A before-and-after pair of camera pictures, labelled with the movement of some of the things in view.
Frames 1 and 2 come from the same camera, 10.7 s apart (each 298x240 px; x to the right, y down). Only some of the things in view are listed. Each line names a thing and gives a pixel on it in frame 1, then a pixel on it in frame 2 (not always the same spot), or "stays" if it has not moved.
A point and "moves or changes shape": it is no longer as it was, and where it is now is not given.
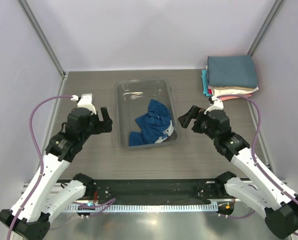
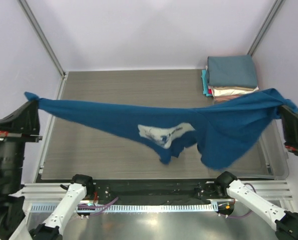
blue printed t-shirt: (156, 125) moves or changes shape
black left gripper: (99, 128) -> (23, 123)
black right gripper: (195, 112) -> (296, 129)
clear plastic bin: (146, 113) -> (269, 157)
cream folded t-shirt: (217, 90) stays
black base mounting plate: (161, 189) stays
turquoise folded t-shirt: (205, 84) stays
